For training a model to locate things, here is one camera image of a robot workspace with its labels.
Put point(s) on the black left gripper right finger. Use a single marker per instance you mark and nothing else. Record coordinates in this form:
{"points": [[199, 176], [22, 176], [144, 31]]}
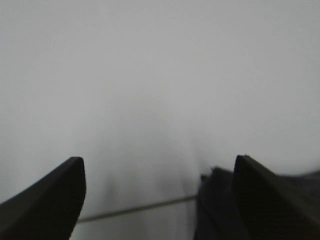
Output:
{"points": [[271, 206]]}

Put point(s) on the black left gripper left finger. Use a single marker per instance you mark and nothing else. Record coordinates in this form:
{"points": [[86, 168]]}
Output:
{"points": [[48, 209]]}

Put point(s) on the dark navy towel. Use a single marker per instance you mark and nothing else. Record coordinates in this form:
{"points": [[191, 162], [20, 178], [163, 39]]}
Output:
{"points": [[218, 217]]}

